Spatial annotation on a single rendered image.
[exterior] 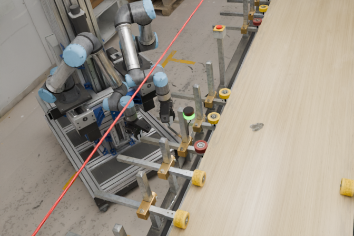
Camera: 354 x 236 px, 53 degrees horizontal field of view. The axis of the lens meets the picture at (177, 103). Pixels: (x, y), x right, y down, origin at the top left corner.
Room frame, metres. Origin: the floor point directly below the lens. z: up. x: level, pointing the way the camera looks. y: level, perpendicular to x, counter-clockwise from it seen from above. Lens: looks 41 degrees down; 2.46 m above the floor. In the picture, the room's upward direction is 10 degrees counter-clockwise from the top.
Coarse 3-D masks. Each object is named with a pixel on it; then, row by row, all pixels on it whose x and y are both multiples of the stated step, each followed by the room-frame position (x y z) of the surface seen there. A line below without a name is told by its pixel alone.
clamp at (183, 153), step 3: (192, 138) 1.52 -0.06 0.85; (189, 141) 1.48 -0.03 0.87; (192, 141) 1.50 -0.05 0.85; (180, 144) 1.47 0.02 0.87; (183, 144) 1.47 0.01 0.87; (186, 144) 1.46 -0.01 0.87; (189, 144) 1.47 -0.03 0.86; (183, 147) 1.44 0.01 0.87; (186, 147) 1.44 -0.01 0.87; (180, 150) 1.43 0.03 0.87; (183, 150) 1.42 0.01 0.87; (186, 150) 1.43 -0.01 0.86; (180, 153) 1.42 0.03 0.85; (183, 153) 1.41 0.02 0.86; (186, 153) 1.42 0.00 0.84; (183, 156) 1.41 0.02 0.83
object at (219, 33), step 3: (216, 27) 2.17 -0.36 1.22; (222, 27) 2.15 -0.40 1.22; (213, 30) 2.15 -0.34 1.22; (216, 30) 2.14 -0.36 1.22; (219, 30) 2.13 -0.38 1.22; (222, 30) 2.12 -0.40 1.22; (225, 30) 2.17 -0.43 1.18; (213, 33) 2.15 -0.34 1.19; (216, 33) 2.14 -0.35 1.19; (219, 33) 2.13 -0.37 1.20; (222, 33) 2.12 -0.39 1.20; (225, 33) 2.17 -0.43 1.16; (216, 36) 2.14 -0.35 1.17; (219, 36) 2.13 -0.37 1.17; (222, 36) 2.12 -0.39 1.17
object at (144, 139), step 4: (144, 136) 1.60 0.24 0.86; (140, 140) 1.59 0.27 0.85; (144, 140) 1.58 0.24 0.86; (148, 140) 1.57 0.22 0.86; (152, 140) 1.56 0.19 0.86; (156, 140) 1.55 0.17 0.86; (156, 144) 1.54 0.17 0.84; (172, 144) 1.49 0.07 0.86; (176, 144) 1.49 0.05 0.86; (172, 148) 1.48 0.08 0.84; (176, 148) 1.47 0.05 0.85; (188, 148) 1.44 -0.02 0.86; (192, 148) 1.43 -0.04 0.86; (192, 152) 1.42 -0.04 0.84
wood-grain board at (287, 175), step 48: (288, 0) 2.99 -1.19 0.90; (336, 0) 2.83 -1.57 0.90; (288, 48) 2.22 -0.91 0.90; (336, 48) 2.11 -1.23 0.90; (240, 96) 1.77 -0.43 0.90; (288, 96) 1.69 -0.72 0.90; (336, 96) 1.61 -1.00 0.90; (240, 144) 1.36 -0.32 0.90; (288, 144) 1.30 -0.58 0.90; (336, 144) 1.23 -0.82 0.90; (192, 192) 1.09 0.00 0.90; (240, 192) 1.04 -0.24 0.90; (288, 192) 0.99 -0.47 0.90; (336, 192) 0.95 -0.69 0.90
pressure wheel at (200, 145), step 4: (200, 140) 1.44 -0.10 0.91; (196, 144) 1.41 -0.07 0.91; (200, 144) 1.41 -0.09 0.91; (204, 144) 1.41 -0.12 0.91; (196, 148) 1.39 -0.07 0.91; (200, 148) 1.38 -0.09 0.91; (204, 148) 1.38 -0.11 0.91; (196, 152) 1.38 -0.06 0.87; (200, 152) 1.37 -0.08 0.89; (204, 152) 1.37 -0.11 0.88
